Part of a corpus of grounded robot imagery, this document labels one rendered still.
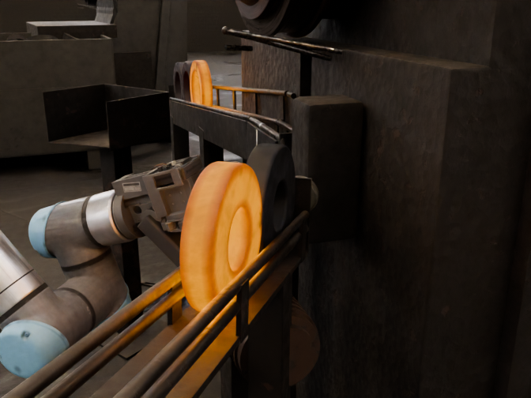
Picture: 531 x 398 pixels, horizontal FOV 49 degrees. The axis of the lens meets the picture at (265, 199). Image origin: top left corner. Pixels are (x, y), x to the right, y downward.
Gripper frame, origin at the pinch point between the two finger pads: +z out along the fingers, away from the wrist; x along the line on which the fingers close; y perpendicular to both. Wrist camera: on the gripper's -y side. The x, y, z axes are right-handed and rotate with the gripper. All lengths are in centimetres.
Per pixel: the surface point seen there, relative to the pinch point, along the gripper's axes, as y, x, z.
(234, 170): 7.5, -16.3, 4.4
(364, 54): 12.4, 28.9, 12.0
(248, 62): 17, 82, -26
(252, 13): 25.1, 41.4, -7.9
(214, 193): 6.4, -19.9, 3.4
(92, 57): 45, 224, -164
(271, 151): 6.0, -1.8, 3.3
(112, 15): 70, 275, -172
